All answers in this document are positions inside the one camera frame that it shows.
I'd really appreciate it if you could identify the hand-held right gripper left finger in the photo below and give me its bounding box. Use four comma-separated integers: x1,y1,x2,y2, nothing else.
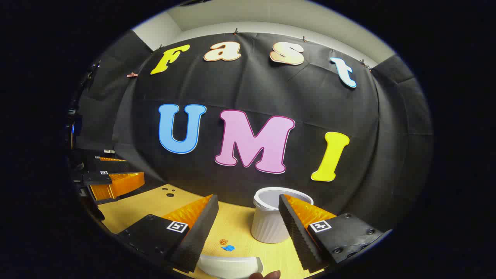
116,195,219,273

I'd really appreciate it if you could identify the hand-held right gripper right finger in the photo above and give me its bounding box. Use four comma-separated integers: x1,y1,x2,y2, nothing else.
278,194,393,273

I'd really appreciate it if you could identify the white ribbed garbage bin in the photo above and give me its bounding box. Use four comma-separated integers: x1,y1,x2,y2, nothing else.
251,187,314,244

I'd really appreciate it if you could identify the white dustpan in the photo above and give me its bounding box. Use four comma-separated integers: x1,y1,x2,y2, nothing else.
197,254,265,279

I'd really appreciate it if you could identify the wooden desktop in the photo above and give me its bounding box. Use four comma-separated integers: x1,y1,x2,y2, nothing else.
98,184,330,279

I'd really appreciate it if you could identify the black backdrop cloth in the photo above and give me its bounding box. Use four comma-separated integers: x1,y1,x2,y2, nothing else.
72,30,434,233

